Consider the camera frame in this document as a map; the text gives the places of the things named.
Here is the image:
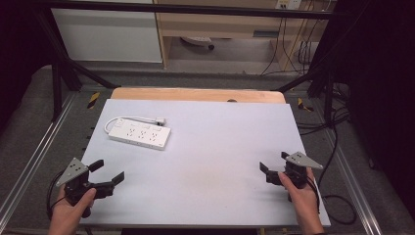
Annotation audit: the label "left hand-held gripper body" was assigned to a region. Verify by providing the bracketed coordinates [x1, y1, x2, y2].
[55, 158, 115, 219]

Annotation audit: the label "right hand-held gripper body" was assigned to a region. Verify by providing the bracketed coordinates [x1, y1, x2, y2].
[265, 151, 325, 203]

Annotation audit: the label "person's right hand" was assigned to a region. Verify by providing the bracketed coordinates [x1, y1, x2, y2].
[277, 167, 323, 218]

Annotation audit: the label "person's left hand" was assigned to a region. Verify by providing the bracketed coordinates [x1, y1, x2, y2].
[48, 187, 98, 235]

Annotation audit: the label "light grey table board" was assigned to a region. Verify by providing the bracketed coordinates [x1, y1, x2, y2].
[78, 98, 332, 228]

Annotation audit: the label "wooden table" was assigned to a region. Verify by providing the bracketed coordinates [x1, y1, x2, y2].
[110, 86, 287, 105]

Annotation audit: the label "black curtain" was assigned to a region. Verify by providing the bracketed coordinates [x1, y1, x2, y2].
[317, 0, 415, 216]
[0, 0, 63, 131]

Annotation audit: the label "white cabinet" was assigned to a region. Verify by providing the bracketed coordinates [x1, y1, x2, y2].
[51, 0, 163, 64]

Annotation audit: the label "white power strip under desk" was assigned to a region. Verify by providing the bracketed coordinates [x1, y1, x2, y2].
[180, 35, 215, 51]

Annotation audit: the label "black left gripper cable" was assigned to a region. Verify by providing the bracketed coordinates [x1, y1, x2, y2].
[45, 169, 69, 221]

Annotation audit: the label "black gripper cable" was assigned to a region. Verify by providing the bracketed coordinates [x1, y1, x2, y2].
[306, 125, 358, 226]
[45, 169, 69, 221]

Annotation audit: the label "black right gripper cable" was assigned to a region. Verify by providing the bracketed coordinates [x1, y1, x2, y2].
[306, 125, 358, 226]

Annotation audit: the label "white power strip cable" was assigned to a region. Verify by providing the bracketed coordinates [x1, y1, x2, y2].
[103, 116, 159, 135]

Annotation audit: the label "aluminium floor rail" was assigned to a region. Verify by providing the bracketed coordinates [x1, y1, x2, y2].
[0, 92, 81, 226]
[321, 125, 385, 235]

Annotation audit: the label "black floor cables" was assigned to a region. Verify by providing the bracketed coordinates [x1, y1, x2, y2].
[296, 82, 351, 136]

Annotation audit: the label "black metal frame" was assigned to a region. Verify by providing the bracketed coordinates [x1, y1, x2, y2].
[32, 0, 346, 123]

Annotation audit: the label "black hanging cables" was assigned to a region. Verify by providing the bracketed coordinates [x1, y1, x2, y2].
[260, 9, 324, 76]

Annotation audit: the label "white wall socket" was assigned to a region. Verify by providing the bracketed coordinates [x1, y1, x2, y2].
[274, 0, 302, 11]

